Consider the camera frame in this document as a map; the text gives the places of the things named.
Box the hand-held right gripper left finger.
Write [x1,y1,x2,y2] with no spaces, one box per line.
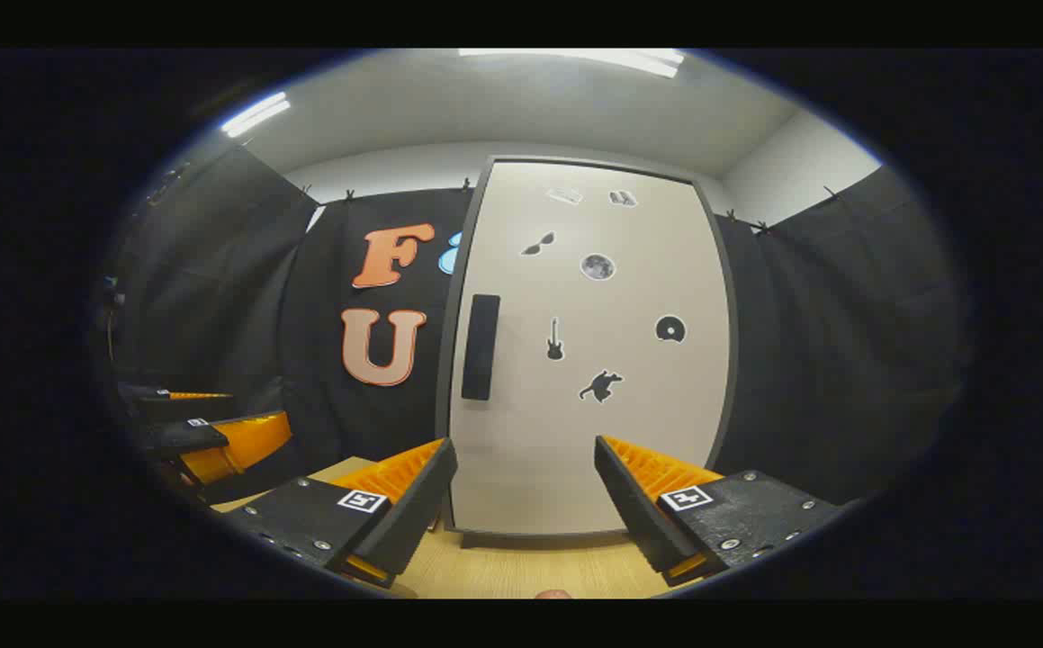
[215,437,459,590]

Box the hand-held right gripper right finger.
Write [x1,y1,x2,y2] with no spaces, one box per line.
[594,436,859,588]

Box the grey cabinet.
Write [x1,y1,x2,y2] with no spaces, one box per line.
[436,155,740,550]

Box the white cabinet door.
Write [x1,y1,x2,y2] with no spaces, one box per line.
[449,162,731,536]

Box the black cabinet door handle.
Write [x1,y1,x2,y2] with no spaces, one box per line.
[461,293,501,401]

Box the black backdrop cloth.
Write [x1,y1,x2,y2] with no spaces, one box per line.
[107,144,972,509]

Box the ceiling light strip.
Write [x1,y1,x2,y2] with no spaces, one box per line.
[220,92,292,139]

